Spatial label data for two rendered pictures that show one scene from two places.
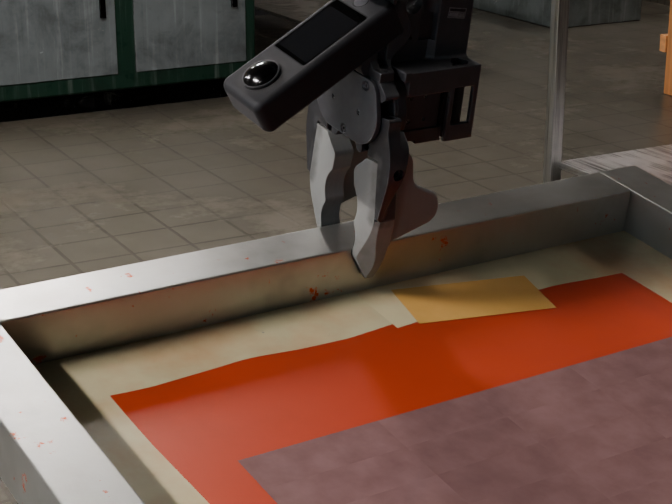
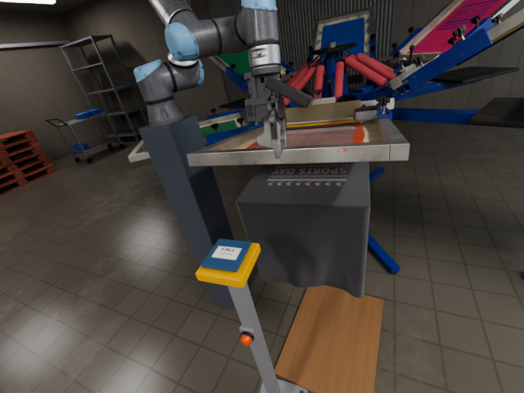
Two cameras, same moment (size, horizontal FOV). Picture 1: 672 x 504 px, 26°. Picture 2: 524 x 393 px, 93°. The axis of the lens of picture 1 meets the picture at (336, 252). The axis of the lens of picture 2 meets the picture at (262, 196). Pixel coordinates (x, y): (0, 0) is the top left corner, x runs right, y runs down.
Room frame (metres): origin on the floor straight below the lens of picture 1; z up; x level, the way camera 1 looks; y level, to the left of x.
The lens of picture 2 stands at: (1.35, 0.48, 1.40)
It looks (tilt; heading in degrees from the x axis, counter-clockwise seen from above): 30 degrees down; 238
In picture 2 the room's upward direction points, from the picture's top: 12 degrees counter-clockwise
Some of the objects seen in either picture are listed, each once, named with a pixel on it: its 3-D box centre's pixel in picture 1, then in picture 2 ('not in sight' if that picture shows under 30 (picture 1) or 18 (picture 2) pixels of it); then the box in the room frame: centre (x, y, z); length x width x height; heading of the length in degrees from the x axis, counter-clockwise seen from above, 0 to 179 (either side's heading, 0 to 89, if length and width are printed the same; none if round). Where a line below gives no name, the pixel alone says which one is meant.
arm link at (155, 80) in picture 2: not in sight; (154, 79); (1.02, -0.67, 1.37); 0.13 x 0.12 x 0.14; 177
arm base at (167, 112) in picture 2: not in sight; (163, 110); (1.03, -0.67, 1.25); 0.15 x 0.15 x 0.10
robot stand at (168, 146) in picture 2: not in sight; (207, 228); (1.03, -0.67, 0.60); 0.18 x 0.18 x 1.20; 28
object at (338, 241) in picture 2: not in sight; (302, 249); (0.89, -0.04, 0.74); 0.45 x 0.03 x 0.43; 123
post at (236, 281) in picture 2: not in sight; (260, 353); (1.19, 0.01, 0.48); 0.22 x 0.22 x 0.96; 33
